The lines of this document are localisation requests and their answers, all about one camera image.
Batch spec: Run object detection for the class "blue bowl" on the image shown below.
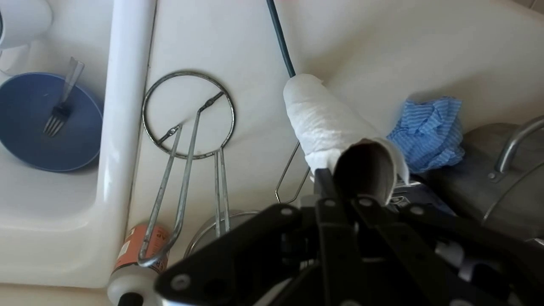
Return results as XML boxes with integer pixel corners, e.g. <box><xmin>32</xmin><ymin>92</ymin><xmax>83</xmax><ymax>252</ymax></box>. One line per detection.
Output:
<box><xmin>0</xmin><ymin>72</ymin><xmax>105</xmax><ymax>175</ymax></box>

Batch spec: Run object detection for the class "white kitchen sink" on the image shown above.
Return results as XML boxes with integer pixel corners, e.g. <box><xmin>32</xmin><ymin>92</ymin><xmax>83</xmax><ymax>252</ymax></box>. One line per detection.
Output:
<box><xmin>0</xmin><ymin>0</ymin><xmax>157</xmax><ymax>289</ymax></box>

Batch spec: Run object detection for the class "black power cable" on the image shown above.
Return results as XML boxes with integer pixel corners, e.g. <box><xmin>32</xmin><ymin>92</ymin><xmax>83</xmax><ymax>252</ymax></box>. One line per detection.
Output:
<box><xmin>264</xmin><ymin>0</ymin><xmax>297</xmax><ymax>80</ymax></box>

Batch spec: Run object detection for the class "thin white paper towel roll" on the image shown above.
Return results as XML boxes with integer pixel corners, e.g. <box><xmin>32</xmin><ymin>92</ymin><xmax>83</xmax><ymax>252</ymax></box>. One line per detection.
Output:
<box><xmin>281</xmin><ymin>73</ymin><xmax>411</xmax><ymax>208</ymax></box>

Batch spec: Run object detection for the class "wire paper towel stand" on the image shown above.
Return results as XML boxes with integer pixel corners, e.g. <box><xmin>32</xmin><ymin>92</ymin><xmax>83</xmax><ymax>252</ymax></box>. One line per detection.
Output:
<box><xmin>135</xmin><ymin>68</ymin><xmax>237</xmax><ymax>269</ymax></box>

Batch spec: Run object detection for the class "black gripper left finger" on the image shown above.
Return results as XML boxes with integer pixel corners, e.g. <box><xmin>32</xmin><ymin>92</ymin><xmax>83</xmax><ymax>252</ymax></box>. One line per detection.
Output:
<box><xmin>154</xmin><ymin>167</ymin><xmax>363</xmax><ymax>306</ymax></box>

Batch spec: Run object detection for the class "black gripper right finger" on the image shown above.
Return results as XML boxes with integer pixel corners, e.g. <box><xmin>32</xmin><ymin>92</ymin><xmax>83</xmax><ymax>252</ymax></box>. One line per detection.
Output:
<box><xmin>349</xmin><ymin>194</ymin><xmax>544</xmax><ymax>306</ymax></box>

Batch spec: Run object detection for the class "crumpled blue cloth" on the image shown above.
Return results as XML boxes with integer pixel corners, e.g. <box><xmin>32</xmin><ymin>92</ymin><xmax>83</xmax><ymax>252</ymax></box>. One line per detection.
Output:
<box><xmin>385</xmin><ymin>97</ymin><xmax>465</xmax><ymax>175</ymax></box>

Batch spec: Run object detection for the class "metal fork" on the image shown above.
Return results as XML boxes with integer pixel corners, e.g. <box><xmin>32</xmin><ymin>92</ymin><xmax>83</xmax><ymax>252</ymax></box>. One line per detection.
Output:
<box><xmin>40</xmin><ymin>56</ymin><xmax>86</xmax><ymax>138</ymax></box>

